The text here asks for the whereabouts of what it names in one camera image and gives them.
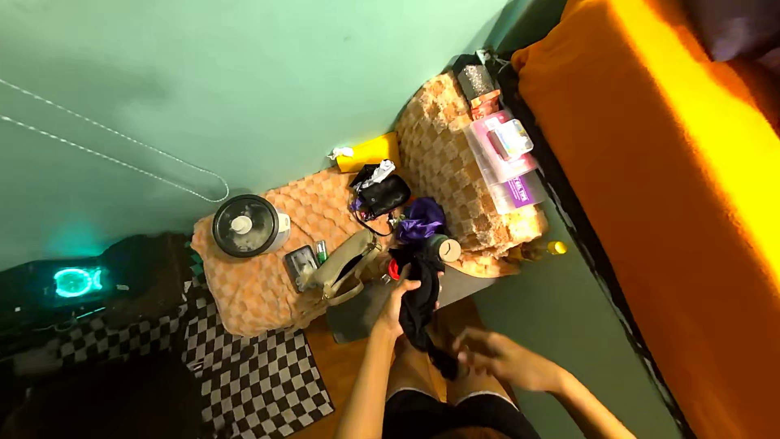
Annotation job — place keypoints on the pink transparent plastic case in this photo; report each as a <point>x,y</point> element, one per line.
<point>487,131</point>

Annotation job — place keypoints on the grey jar with beige lid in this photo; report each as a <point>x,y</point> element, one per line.
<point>450,250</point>

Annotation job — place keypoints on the person's right fingers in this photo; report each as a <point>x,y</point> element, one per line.
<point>478,346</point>

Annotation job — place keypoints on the white crumpled tissue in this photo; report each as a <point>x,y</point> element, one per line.
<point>341,152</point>
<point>381,173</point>

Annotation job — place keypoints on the small clear case, white label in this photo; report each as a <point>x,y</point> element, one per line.
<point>515,139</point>

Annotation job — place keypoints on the clear container with purple label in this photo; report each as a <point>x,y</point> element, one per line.
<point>521,190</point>

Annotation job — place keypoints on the small black bag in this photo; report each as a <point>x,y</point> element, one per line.
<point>387,196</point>

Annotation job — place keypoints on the peach checkered plush blanket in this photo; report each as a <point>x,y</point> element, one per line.
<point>244,292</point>

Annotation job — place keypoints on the person's left thumb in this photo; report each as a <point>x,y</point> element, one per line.
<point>404,286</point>

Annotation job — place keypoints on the person's left fingers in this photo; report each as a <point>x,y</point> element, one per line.
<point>439,289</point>

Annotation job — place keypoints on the grey bench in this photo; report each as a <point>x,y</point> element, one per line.
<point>359,314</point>

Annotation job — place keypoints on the silver glitter container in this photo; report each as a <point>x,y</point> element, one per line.
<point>476,81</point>

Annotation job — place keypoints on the person's legs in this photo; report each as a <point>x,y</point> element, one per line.
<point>454,417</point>

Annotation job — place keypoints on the white cooker with glass lid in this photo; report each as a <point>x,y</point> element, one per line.
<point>247,227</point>

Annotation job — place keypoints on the black white checkered rug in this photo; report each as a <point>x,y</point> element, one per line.
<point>262,378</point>

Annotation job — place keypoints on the person's right hand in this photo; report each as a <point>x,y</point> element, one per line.
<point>518,364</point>

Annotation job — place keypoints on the peach checkered plush cover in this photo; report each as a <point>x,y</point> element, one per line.
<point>436,158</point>

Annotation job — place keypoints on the person's left forearm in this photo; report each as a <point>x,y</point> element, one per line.
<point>370,378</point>

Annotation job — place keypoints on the purple pillow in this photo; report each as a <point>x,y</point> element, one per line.
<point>737,30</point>

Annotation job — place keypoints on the olive green handbag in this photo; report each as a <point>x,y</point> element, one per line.
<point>339,263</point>

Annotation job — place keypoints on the yellow box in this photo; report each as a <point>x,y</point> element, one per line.
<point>370,153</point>

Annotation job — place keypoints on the black device with cyan light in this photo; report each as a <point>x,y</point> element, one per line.
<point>76,283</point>

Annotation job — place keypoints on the bottle with yellow cap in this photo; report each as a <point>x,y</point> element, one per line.
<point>554,248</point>

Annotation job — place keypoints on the bed with orange blanket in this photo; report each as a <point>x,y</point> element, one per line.
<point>621,164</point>

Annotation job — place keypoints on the red round object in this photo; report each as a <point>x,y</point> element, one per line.
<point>393,268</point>

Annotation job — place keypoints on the person's right forearm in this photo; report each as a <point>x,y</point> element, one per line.
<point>588,402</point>

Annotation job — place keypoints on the white plug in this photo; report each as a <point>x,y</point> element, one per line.
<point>484,56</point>

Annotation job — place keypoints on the person's left hand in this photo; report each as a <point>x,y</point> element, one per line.
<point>390,314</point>

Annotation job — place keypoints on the black cloth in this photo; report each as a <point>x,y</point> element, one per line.
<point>419,305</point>

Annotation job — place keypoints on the purple satin cloth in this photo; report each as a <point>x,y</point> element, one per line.
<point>423,221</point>

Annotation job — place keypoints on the pink patterned packet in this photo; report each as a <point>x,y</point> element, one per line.
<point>485,105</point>

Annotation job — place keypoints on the small green bottle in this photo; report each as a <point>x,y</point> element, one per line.
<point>321,252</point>

